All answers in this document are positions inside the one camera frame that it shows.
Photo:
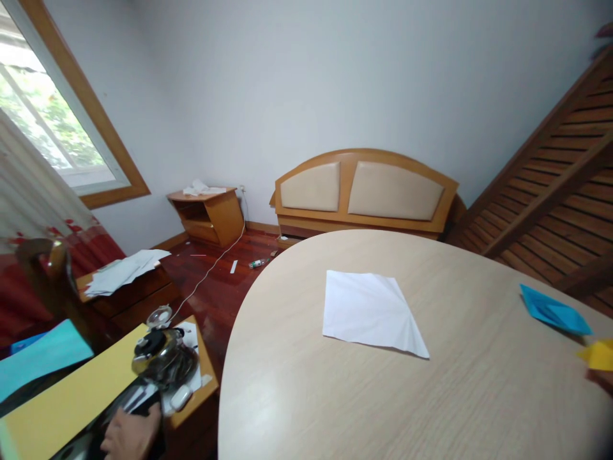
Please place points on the blue folded paper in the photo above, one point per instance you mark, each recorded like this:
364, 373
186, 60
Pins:
555, 310

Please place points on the person's left hand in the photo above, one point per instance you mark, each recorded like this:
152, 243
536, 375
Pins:
125, 436

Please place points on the wooden nightstand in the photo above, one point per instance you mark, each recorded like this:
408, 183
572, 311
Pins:
220, 218

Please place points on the white creased paper sheet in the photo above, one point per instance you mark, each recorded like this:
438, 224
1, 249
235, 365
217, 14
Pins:
369, 311

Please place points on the black pouch with white stripes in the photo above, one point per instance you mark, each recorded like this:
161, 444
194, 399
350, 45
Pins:
140, 395

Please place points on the person's left fingers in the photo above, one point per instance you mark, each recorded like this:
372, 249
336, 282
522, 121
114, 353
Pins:
151, 416

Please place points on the wooden slatted bed frame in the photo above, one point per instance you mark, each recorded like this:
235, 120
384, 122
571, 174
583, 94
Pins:
550, 191

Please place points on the large yellow paper sheet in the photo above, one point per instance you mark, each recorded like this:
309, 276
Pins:
67, 393

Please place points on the person's right hand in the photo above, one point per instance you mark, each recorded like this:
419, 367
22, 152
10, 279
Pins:
601, 381

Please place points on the yellow folded paper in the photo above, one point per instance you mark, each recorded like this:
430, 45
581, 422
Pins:
599, 355

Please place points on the crumpled white tissue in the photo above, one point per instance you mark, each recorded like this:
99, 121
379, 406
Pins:
197, 187

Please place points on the wooden padded headboard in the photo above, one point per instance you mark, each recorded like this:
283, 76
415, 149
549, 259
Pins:
383, 191

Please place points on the white paper under teapot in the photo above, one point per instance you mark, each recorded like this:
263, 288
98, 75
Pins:
197, 342

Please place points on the wooden chair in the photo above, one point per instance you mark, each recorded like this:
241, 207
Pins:
44, 280

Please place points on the glass teapot with black lid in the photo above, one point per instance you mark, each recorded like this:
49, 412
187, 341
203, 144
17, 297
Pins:
165, 357

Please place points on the white paper strip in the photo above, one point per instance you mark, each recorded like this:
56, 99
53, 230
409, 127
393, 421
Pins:
233, 267

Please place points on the white curtain with red flowers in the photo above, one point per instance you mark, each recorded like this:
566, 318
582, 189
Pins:
33, 201

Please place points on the small wooden side table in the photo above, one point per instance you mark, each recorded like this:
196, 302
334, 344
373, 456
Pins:
208, 378

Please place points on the pile of white papers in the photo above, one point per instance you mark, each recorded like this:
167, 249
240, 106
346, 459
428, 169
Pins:
124, 273

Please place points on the wooden framed window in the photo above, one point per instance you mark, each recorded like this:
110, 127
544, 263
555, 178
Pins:
52, 120

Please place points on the white earbuds case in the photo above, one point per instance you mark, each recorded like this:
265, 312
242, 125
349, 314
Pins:
177, 398

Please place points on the low wooden table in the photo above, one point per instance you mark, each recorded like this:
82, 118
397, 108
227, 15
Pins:
143, 299

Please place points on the light blue paper sheet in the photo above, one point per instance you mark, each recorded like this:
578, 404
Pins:
40, 357

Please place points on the plastic bottle with green label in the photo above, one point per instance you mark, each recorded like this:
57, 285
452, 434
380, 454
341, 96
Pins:
259, 262

